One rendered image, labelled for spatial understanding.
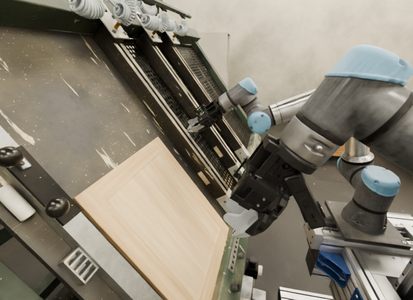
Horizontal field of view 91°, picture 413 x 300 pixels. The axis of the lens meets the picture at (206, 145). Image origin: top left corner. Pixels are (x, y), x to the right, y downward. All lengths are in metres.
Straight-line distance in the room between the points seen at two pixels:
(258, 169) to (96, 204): 0.46
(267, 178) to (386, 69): 0.20
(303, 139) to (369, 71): 0.10
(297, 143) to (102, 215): 0.53
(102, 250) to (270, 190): 0.44
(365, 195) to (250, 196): 0.70
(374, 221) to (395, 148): 0.75
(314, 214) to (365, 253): 0.75
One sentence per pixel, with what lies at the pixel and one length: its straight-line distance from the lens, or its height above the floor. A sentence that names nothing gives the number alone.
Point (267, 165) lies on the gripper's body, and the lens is 0.32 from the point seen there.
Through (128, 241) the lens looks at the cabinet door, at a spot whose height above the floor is 1.19.
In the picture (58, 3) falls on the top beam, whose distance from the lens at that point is 0.97.
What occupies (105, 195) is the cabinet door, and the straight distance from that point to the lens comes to 0.67.
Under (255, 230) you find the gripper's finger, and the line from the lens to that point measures 0.38.
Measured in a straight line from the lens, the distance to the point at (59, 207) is 0.46.
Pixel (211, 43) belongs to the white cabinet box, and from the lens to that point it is 4.51.
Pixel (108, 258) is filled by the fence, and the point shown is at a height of 1.22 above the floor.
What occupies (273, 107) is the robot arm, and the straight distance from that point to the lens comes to 0.74.
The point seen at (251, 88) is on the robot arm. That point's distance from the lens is 0.83.
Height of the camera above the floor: 1.68
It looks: 25 degrees down
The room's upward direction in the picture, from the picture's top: straight up
